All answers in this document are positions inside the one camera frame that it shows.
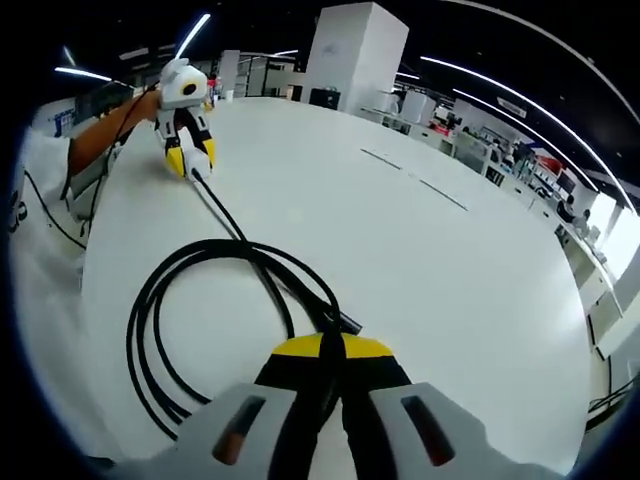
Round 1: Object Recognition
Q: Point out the blue white sign board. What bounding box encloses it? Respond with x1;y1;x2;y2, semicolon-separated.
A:
47;107;76;139

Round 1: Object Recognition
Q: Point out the ceiling light strip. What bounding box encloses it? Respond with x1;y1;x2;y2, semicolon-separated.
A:
418;54;635;202
451;88;622;197
53;66;112;83
173;13;212;60

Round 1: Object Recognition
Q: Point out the black Type-C cable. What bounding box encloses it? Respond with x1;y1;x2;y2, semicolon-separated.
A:
125;168;365;442

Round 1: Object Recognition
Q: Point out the person's white shirt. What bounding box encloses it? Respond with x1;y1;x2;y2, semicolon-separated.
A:
8;124;119;451

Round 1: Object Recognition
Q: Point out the white square pillar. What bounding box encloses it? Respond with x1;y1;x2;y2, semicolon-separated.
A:
219;48;241;101
304;1;410;116

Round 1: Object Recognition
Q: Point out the white charger adapter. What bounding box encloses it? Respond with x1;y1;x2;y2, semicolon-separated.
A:
184;148;214;176

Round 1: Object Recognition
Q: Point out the ceiling air conditioner unit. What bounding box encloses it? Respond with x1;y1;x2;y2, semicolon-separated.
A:
498;96;530;119

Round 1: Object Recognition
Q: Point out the black box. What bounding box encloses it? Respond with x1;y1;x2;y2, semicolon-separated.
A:
308;87;342;109

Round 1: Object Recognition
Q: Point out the storage shelf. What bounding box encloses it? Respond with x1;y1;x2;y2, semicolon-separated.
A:
238;52;307;101

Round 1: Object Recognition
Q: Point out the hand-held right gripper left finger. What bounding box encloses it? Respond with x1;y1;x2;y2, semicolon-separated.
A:
149;332;346;480

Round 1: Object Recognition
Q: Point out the white desk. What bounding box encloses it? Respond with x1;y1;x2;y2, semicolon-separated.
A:
82;94;596;461

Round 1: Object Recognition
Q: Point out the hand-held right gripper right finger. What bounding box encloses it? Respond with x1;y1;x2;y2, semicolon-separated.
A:
339;332;576;480

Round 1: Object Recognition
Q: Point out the desk cable slot cover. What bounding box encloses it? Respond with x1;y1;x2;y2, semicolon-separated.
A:
407;172;471;212

